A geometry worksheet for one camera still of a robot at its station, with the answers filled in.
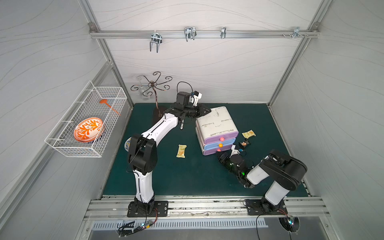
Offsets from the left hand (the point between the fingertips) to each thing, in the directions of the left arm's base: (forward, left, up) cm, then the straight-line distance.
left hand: (210, 112), depth 84 cm
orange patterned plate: (-20, +55, +10) cm, 59 cm away
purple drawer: (-14, -6, -5) cm, 16 cm away
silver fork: (+9, +19, -24) cm, 31 cm away
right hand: (-14, -5, -21) cm, 26 cm away
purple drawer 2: (-15, -1, -18) cm, 24 cm away
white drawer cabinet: (-5, -5, -2) cm, 7 cm away
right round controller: (-49, -39, -26) cm, 68 cm away
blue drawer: (-13, -5, -13) cm, 20 cm away
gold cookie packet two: (+1, -29, -23) cm, 37 cm away
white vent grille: (-50, +9, -25) cm, 57 cm away
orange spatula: (0, +57, +7) cm, 58 cm away
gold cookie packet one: (-13, +17, -23) cm, 32 cm away
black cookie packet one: (-8, -22, -23) cm, 33 cm away
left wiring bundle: (-53, +41, -26) cm, 72 cm away
